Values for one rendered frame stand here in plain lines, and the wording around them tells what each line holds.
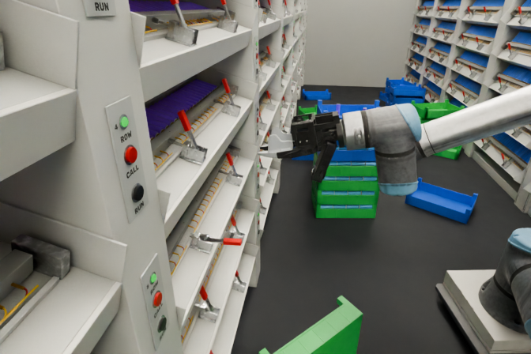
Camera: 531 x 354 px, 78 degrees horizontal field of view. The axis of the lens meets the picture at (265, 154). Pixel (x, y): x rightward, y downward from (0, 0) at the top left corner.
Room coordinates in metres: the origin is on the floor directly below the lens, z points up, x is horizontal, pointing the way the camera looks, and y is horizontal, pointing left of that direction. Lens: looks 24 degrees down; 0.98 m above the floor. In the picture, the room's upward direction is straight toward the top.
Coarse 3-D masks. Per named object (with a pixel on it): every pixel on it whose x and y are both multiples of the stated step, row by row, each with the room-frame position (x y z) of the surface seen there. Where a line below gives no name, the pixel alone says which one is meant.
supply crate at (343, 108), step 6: (318, 102) 1.57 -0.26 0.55; (378, 102) 1.57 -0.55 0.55; (318, 108) 1.54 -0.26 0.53; (324, 108) 1.59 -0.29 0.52; (330, 108) 1.59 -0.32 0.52; (342, 108) 1.59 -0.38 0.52; (348, 108) 1.59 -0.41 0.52; (354, 108) 1.59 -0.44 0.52; (360, 108) 1.59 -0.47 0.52; (372, 108) 1.59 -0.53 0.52
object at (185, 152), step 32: (160, 96) 0.71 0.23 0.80; (192, 96) 0.77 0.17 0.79; (224, 96) 0.86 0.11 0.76; (160, 128) 0.56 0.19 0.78; (192, 128) 0.62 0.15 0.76; (224, 128) 0.69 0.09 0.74; (160, 160) 0.49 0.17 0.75; (192, 160) 0.51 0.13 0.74; (160, 192) 0.34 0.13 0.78; (192, 192) 0.46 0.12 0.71
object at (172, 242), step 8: (224, 152) 0.90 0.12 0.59; (224, 160) 0.86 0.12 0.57; (216, 168) 0.79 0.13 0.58; (224, 168) 0.82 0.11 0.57; (208, 176) 0.74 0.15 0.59; (216, 176) 0.77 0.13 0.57; (208, 184) 0.71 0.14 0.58; (200, 192) 0.67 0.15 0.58; (192, 200) 0.63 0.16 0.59; (200, 200) 0.64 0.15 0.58; (192, 208) 0.60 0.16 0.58; (184, 216) 0.57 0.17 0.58; (192, 216) 0.58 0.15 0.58; (184, 224) 0.54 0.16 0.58; (176, 232) 0.52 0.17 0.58; (184, 232) 0.54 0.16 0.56; (168, 240) 0.49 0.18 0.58; (176, 240) 0.50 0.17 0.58; (168, 248) 0.47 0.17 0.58; (168, 256) 0.46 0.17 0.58; (176, 264) 0.46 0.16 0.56
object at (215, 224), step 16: (240, 144) 0.94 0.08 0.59; (240, 160) 0.91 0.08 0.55; (208, 192) 0.71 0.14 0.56; (224, 192) 0.73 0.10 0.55; (240, 192) 0.75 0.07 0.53; (224, 208) 0.66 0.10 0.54; (176, 224) 0.57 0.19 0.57; (192, 224) 0.58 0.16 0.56; (208, 224) 0.59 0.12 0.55; (224, 224) 0.60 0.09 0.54; (176, 256) 0.48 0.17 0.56; (192, 256) 0.49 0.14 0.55; (208, 256) 0.50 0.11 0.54; (176, 272) 0.45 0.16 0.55; (192, 272) 0.46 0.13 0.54; (176, 288) 0.41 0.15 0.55; (192, 288) 0.42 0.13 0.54; (176, 304) 0.38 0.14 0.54; (192, 304) 0.40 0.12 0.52
